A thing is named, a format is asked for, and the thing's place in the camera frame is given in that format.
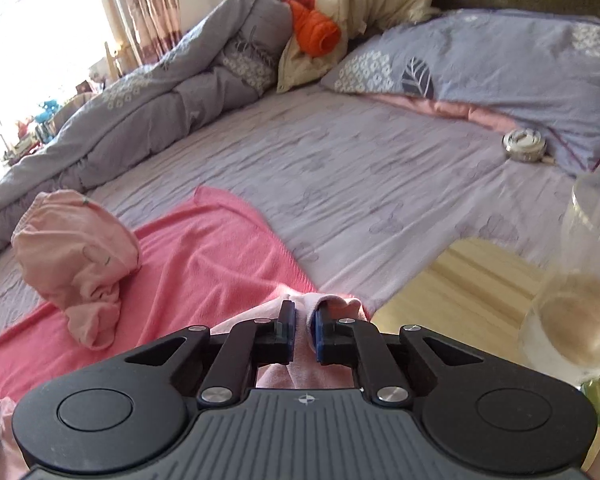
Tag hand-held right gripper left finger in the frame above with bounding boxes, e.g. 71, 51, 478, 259
125, 300, 297, 407

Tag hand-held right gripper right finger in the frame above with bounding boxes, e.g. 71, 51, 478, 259
314, 302, 483, 407

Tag pale pink pajama pants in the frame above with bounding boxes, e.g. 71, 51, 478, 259
0, 290, 368, 480

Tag pink strawberry print pajama top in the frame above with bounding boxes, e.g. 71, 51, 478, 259
11, 190, 142, 352

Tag pink towel blanket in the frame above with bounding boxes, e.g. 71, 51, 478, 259
0, 185, 371, 403

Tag wooden bedside table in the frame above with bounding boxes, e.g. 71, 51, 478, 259
370, 237, 600, 480

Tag purple bed sheet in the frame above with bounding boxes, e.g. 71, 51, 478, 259
0, 75, 600, 321

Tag clear glass jar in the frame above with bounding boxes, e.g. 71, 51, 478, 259
517, 172, 600, 391

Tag pink pillow towel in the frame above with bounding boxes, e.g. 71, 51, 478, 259
372, 91, 513, 136

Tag grey floral quilt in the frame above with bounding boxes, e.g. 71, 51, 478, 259
0, 0, 306, 266

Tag round metal tin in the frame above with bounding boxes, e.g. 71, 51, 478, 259
502, 129, 556, 166

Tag orange garment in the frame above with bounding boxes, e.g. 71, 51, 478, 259
286, 0, 342, 58

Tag blue plush toy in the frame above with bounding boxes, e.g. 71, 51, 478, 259
34, 99, 62, 123

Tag wooden easel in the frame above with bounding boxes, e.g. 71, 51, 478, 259
102, 0, 131, 81

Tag purple floral pillow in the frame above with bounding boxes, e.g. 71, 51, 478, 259
320, 7, 600, 176

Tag hanging pink floral curtain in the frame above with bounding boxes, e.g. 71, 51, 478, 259
111, 0, 182, 68

